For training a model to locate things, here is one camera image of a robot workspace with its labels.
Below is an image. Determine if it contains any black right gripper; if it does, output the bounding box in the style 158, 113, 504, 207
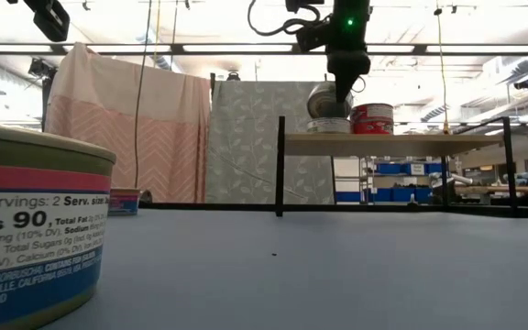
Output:
326, 0, 371, 105

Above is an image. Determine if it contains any red label seafood can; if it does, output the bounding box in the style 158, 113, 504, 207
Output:
349, 103, 395, 121
350, 117, 394, 136

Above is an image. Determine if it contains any wooden shelf with black legs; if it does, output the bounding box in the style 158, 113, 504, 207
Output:
275, 115, 518, 219

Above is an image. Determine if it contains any white storage rack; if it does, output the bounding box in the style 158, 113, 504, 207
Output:
332, 154, 446, 206

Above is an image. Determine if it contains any green leaf pattern cloth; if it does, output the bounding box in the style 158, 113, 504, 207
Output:
205, 80, 335, 205

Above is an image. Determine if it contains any wooden workbench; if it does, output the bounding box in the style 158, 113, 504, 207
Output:
451, 184, 528, 196

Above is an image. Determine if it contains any pink chevron cloth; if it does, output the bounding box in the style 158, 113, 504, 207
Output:
43, 42, 214, 205

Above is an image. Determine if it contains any blue table mat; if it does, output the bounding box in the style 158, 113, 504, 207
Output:
38, 209, 528, 330

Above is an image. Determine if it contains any salmon can with gold lid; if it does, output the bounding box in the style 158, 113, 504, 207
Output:
107, 186, 142, 217

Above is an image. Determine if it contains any black tripod light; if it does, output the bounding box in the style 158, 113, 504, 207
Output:
27, 58, 59, 134

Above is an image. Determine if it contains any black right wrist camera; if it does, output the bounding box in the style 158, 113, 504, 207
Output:
294, 22, 335, 52

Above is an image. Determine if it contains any yellow cord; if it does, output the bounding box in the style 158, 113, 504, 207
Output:
433, 6, 451, 134

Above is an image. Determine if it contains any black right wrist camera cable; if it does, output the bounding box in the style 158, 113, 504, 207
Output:
247, 0, 323, 38

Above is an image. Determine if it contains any black rig frame beam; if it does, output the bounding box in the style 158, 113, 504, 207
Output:
0, 42, 528, 58

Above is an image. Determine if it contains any black table frame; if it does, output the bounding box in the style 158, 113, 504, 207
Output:
139, 202, 528, 219

